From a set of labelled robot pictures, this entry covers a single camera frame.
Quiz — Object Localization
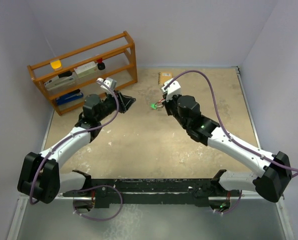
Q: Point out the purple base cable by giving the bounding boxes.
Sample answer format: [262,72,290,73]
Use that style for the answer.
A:
[212,189,243,216]
[72,184,124,222]

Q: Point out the yellow sticky note pad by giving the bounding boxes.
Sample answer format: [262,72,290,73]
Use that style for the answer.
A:
[49,59,63,71]

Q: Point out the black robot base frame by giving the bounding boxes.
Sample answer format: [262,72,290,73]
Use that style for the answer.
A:
[63,170,240,209]

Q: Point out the black red stamp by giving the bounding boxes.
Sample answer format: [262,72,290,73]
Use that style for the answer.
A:
[96,58,106,71]

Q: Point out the brown spiral notebook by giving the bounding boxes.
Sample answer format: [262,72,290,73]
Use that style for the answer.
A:
[158,71,173,86]

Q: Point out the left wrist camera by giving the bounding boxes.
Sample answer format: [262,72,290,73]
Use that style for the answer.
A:
[96,77,117,92]

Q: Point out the orange wooden shelf rack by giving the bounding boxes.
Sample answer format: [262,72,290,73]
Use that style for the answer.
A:
[27,31,138,116]

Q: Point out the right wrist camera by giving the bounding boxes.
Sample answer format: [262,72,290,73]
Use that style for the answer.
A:
[160,78,182,102]

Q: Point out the white box on shelf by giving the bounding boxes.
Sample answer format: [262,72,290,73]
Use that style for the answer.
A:
[74,61,98,78]

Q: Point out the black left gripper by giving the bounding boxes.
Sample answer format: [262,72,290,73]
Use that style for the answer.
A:
[96,90,135,122]

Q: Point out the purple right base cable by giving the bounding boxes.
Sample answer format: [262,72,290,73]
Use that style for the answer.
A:
[212,189,243,216]

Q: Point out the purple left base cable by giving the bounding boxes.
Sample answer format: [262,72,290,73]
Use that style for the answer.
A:
[72,184,124,222]

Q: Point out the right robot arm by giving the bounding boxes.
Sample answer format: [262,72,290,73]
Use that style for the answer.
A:
[162,93,292,203]

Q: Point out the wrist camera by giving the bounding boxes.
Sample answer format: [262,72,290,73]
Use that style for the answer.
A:
[160,78,182,102]
[96,77,117,92]

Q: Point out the blue stapler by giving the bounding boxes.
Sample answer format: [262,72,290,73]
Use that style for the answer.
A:
[56,89,84,106]

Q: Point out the white black stapler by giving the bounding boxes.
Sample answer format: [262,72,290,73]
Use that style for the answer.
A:
[44,70,78,91]

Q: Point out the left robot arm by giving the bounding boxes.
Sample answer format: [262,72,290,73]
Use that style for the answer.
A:
[17,91,136,204]

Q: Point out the green plastic key tag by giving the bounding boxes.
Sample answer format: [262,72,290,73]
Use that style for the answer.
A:
[150,103,158,110]

